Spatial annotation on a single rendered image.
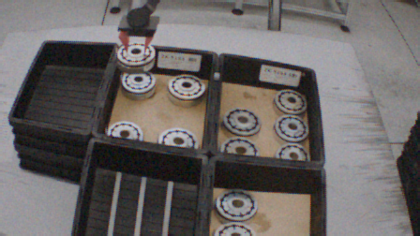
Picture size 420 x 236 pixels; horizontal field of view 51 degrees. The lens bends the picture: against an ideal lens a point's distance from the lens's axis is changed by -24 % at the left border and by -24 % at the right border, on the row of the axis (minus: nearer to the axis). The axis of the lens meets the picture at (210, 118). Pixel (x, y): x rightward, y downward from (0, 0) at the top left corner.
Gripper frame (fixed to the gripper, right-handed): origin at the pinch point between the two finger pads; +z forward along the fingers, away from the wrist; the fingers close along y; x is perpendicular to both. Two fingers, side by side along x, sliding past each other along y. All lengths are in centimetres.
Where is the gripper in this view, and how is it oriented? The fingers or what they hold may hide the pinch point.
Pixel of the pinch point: (136, 49)
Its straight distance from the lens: 139.4
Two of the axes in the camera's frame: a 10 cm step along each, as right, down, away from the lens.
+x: 0.7, -6.9, 7.2
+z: -1.1, 7.2, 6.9
